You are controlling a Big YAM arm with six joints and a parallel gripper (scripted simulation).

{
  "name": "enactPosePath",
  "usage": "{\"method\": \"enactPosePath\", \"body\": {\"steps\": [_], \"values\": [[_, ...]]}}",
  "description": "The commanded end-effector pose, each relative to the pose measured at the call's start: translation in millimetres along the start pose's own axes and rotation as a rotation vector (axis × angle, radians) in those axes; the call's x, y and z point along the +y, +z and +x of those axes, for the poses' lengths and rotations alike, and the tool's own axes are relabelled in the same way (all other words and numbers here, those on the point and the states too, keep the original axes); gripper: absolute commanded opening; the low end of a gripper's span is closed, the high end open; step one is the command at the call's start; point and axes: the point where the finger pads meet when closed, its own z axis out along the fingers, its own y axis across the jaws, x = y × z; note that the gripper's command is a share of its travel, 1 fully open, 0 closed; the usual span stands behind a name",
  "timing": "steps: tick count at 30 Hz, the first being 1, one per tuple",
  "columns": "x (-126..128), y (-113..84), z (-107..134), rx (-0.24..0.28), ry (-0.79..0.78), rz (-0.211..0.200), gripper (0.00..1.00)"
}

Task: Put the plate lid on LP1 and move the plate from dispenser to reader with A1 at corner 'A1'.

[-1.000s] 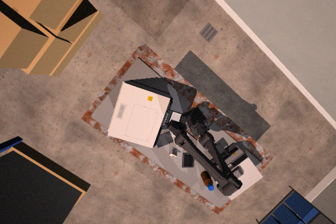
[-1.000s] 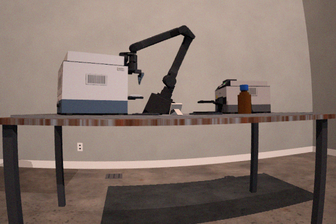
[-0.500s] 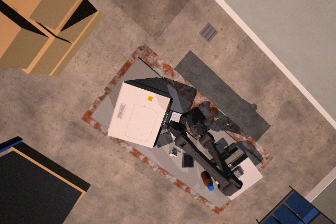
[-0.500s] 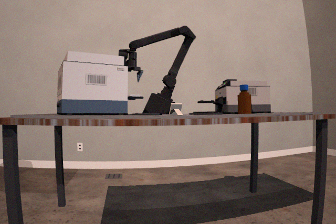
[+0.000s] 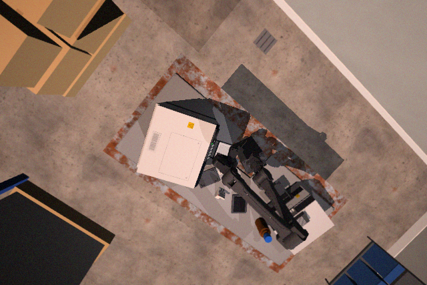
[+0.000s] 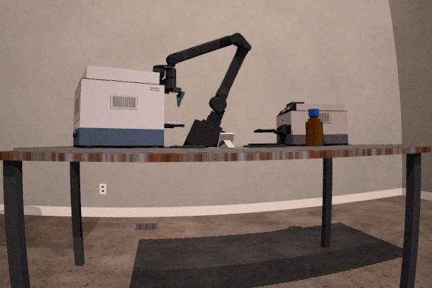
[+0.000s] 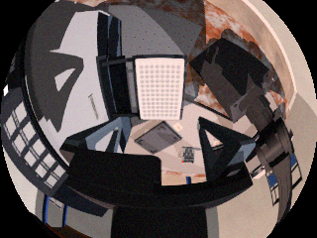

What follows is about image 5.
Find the white multi-well plate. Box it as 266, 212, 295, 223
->
215, 142, 231, 156

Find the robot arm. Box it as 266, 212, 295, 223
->
212, 146, 309, 250

